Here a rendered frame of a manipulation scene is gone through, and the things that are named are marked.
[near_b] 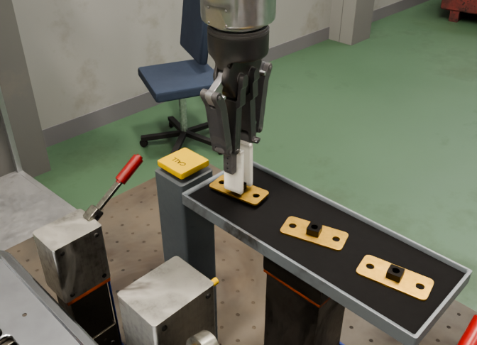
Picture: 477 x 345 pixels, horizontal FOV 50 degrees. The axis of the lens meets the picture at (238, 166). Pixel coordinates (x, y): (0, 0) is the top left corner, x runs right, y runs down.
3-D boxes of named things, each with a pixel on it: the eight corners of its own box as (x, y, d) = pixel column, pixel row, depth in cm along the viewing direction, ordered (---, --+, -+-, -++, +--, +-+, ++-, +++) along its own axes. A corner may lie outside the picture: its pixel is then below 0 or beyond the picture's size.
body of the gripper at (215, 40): (233, 9, 66) (233, 77, 71) (191, 25, 60) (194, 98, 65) (283, 18, 63) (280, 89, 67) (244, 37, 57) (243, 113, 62)
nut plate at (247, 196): (207, 187, 75) (207, 180, 75) (223, 175, 78) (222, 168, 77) (255, 206, 71) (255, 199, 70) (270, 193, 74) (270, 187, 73)
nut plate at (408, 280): (354, 273, 61) (355, 265, 60) (365, 255, 64) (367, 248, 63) (425, 302, 57) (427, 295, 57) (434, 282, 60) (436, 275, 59)
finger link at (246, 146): (232, 139, 72) (235, 137, 72) (233, 180, 75) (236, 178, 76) (250, 145, 70) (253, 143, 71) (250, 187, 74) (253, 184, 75)
